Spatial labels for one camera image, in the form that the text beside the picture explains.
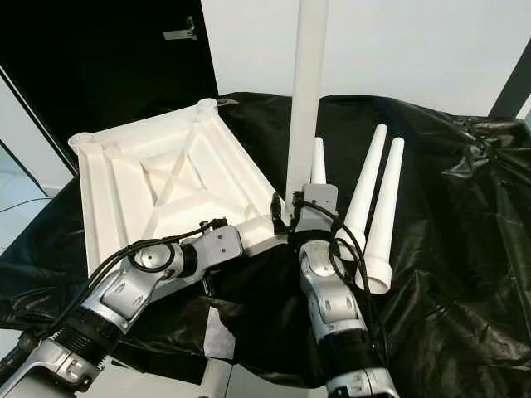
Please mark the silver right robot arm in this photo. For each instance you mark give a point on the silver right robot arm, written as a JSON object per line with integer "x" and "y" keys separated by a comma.
{"x": 328, "y": 290}

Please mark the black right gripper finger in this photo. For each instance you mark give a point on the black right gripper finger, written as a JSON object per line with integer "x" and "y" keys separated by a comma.
{"x": 277, "y": 211}

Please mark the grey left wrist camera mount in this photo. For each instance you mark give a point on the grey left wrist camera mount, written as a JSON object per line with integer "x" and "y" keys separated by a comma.
{"x": 220, "y": 245}

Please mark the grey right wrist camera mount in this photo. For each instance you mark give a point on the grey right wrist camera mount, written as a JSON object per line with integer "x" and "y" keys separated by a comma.
{"x": 317, "y": 206}

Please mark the black door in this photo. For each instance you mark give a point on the black door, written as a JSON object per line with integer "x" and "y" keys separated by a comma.
{"x": 83, "y": 75}

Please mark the dark grey frame post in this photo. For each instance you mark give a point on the dark grey frame post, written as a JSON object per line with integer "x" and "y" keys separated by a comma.
{"x": 513, "y": 95}

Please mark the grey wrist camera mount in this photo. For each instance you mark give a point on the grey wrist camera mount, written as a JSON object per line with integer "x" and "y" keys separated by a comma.
{"x": 220, "y": 245}
{"x": 317, "y": 206}

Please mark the white plastic table leg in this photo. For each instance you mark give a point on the white plastic table leg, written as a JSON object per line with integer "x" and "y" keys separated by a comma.
{"x": 309, "y": 83}
{"x": 386, "y": 215}
{"x": 318, "y": 166}
{"x": 369, "y": 166}

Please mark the black table cloth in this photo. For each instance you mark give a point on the black table cloth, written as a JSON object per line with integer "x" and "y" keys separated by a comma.
{"x": 465, "y": 249}

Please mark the white table pedestal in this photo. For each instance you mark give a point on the white table pedestal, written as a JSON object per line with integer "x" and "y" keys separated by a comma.
{"x": 216, "y": 381}

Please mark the white plastic table top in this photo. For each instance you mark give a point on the white plastic table top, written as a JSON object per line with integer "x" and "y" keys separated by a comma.
{"x": 182, "y": 178}

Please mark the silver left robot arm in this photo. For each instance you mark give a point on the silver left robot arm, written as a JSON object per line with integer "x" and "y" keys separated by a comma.
{"x": 133, "y": 290}

